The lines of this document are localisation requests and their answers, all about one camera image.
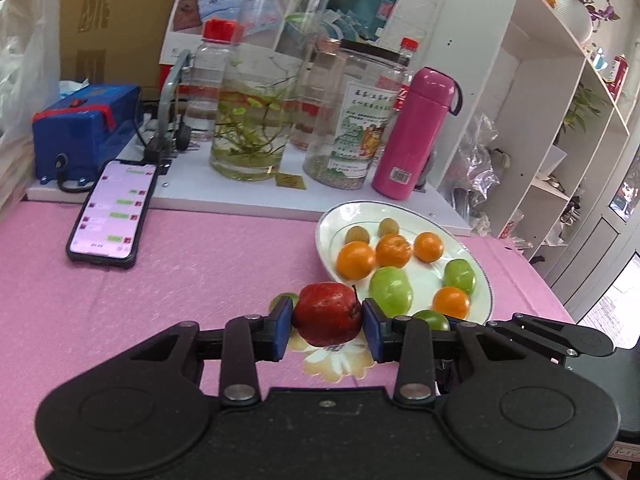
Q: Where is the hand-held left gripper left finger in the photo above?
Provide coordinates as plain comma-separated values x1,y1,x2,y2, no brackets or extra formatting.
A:
127,296,294,407

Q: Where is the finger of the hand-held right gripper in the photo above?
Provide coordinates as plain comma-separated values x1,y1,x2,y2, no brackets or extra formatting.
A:
492,311,617,361

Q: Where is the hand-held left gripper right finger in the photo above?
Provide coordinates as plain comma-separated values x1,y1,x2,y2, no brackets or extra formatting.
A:
362,298,529,407

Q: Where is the red apple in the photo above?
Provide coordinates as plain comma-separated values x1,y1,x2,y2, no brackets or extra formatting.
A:
292,282,363,347

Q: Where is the large green fruit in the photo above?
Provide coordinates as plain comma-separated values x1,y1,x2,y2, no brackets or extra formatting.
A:
443,258,476,296
369,266,415,317

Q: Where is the orange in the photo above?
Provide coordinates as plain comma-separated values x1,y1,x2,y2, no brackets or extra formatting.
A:
432,286,472,321
375,233,413,269
336,241,377,282
413,231,445,264

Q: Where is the white plate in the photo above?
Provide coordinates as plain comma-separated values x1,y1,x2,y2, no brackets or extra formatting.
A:
315,200,495,326

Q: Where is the grey cabinet door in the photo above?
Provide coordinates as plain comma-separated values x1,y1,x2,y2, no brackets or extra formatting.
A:
542,125,640,326

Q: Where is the pink floral tablecloth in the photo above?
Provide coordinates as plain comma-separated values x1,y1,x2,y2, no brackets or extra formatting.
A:
0,200,576,461

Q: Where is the red snack packet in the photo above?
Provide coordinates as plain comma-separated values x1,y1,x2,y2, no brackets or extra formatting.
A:
500,210,524,241

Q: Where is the small gold card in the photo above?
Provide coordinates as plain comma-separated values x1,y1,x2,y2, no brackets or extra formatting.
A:
274,171,307,190

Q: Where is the white base board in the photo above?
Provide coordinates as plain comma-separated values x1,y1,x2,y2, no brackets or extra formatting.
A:
27,110,473,236

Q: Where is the clear plastic jar with label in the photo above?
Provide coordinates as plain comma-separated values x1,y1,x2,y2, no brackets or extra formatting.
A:
302,39,412,191

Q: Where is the crumpled clear plastic bag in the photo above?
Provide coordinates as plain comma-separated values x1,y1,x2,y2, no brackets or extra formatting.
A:
450,112,506,236

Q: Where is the pink thermos bottle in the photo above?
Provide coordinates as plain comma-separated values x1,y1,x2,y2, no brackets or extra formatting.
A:
371,66,463,201

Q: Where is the tall glass vase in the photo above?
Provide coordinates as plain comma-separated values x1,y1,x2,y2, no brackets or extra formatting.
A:
209,0,345,182

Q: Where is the black smartphone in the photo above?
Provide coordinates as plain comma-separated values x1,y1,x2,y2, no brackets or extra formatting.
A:
66,159,158,271

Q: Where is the green potted plant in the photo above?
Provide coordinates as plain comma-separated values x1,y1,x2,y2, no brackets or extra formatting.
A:
565,85,608,133

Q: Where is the clear bottle with red cap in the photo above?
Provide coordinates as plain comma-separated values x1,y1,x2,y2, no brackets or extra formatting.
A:
186,19,238,143

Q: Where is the red spray can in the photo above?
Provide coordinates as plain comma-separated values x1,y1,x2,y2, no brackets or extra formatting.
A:
607,52,630,93

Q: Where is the blue machine box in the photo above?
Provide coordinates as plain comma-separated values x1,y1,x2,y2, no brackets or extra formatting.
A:
32,84,143,183

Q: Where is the red label bottle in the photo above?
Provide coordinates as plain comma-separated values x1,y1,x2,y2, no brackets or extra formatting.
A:
377,37,420,113

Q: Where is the white shelf unit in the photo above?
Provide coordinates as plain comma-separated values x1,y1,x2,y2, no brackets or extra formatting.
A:
440,0,640,311

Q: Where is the white ribbed flowerpot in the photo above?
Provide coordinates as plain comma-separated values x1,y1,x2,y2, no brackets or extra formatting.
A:
550,0,593,46

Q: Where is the clear plastic bag green print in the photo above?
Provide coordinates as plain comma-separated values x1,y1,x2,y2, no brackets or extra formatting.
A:
0,0,63,211

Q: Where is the cardboard box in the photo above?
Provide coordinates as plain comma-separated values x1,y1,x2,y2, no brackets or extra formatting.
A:
59,0,193,91

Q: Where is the grey metal handle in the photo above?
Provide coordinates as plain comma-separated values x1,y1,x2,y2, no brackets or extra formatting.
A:
150,49,196,161

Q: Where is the black cable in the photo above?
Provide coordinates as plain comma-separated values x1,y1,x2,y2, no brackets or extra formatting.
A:
56,152,101,193

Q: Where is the wall poster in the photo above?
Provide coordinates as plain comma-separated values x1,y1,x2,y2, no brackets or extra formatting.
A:
160,0,403,68

